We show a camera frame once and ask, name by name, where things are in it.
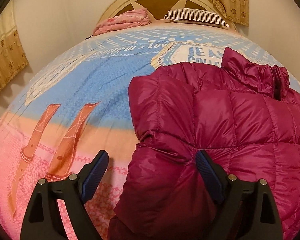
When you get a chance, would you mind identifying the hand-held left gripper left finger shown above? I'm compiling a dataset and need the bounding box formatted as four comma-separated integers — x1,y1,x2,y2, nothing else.
20,150,109,240

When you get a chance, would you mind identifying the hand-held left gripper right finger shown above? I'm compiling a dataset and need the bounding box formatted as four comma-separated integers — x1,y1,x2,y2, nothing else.
195,149,283,240

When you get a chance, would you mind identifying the magenta down jacket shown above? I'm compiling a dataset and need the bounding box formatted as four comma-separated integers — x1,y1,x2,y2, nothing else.
107,47,300,240

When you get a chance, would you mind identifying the blue and pink printed bedspread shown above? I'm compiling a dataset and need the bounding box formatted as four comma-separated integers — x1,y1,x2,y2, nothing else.
0,20,300,240

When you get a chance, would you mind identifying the beige patterned curtain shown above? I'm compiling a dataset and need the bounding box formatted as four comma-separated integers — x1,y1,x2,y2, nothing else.
0,4,29,105
136,0,250,27

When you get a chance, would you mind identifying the pink folded quilt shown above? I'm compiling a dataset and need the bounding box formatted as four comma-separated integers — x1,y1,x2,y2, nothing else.
93,8,155,36

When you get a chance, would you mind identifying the striped pillow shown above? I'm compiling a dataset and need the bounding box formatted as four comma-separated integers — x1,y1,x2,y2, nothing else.
164,8,230,28

